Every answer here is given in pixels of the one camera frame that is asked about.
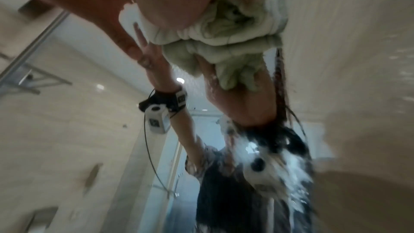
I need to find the person's left hand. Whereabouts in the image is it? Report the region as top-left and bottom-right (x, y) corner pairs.
(133, 22), (169, 75)

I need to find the person's left forearm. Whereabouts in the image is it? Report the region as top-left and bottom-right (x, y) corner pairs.
(145, 68), (209, 176)

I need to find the green cleaning cloth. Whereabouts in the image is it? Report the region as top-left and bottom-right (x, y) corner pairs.
(119, 0), (289, 92)

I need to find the dark patterned shirt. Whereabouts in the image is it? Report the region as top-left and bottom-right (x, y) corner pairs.
(184, 145), (319, 233)

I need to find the black wrist strap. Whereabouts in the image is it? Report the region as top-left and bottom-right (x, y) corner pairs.
(139, 85), (190, 114)

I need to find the white head camera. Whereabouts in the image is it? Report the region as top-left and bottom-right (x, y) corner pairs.
(241, 135), (313, 202)

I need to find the black camera cable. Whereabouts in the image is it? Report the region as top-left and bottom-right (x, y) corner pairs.
(143, 88), (177, 198)

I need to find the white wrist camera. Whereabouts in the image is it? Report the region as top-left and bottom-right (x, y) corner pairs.
(144, 104), (172, 135)

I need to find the metal towel rail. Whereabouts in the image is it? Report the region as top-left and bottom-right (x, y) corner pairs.
(0, 11), (74, 95)

